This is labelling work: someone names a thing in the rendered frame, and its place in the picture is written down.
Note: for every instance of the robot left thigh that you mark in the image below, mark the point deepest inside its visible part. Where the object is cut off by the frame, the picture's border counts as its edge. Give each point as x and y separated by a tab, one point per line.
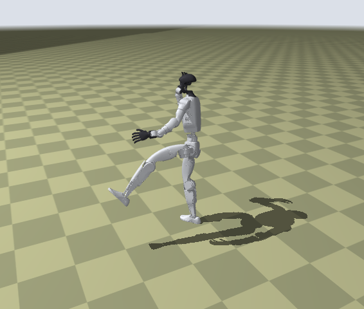
170	152

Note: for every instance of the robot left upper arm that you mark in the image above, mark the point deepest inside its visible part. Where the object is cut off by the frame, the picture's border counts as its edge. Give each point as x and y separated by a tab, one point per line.
184	104

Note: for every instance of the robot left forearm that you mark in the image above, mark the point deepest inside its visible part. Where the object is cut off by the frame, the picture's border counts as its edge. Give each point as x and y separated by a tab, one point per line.
165	129

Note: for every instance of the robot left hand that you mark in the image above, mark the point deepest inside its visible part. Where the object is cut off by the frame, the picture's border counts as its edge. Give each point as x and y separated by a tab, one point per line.
143	135

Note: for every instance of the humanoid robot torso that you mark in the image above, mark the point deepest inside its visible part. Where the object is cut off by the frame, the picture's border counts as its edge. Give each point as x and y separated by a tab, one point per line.
192	123

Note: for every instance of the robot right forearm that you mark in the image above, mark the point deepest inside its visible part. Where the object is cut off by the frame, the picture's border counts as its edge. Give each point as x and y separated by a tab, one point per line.
178	95

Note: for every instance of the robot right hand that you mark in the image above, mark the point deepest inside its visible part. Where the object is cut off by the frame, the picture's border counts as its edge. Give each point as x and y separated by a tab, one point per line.
180	86

